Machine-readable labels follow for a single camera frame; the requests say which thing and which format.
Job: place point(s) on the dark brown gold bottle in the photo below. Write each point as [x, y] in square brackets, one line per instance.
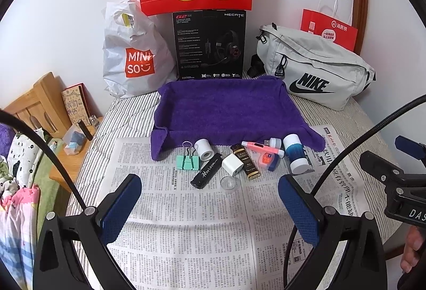
[245, 161]

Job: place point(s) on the white small jar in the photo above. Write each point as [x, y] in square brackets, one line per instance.
[275, 142]

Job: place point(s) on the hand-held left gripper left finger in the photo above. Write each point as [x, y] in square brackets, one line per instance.
[121, 206]

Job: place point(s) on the white charger plug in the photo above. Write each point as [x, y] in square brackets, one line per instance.
[231, 165]

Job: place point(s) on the white power strip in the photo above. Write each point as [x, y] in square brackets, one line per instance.
[23, 150]

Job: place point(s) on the pink highlighter pen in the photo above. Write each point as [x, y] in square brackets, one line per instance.
[257, 146]

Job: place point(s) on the clear round cap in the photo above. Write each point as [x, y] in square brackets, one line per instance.
[228, 184]

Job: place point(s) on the purple cloth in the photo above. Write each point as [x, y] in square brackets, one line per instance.
[5, 140]

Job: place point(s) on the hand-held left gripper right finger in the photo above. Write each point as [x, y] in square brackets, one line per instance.
[298, 210]

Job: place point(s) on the mint green binder clip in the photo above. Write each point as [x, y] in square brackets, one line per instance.
[188, 162]

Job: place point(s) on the small red blue tin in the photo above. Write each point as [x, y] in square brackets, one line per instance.
[265, 160]

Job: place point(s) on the white plastic shopping bag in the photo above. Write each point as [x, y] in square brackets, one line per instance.
[116, 43]

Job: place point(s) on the grey sling bag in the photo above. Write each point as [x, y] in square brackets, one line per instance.
[316, 56]

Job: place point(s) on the blue cube box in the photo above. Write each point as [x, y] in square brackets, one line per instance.
[75, 141]

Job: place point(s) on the small glass bottle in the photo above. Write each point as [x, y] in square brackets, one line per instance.
[95, 121]

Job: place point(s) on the wooden bedside table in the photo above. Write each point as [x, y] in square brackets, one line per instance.
[30, 100]

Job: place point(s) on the white tape roll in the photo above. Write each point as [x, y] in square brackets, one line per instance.
[207, 152]

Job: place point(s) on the black lighter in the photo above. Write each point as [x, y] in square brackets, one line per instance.
[206, 173]

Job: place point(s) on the blue white cylindrical jar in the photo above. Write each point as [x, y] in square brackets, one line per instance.
[294, 151]

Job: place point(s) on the black headset box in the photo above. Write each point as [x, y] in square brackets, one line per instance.
[193, 50]

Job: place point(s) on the patterned book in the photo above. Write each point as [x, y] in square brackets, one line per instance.
[75, 103]

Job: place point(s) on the purple towel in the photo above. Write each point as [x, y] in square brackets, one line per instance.
[226, 110]

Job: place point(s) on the pink star print cloth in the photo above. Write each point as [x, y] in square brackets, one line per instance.
[20, 206]

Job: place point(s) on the black cylinder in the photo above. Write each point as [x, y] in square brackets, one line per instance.
[86, 130]

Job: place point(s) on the newspaper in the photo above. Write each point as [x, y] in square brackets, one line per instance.
[186, 226]

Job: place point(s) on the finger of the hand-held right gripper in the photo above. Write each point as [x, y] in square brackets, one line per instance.
[377, 165]
[411, 146]

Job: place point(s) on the person's right hand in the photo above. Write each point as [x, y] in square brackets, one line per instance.
[415, 250]

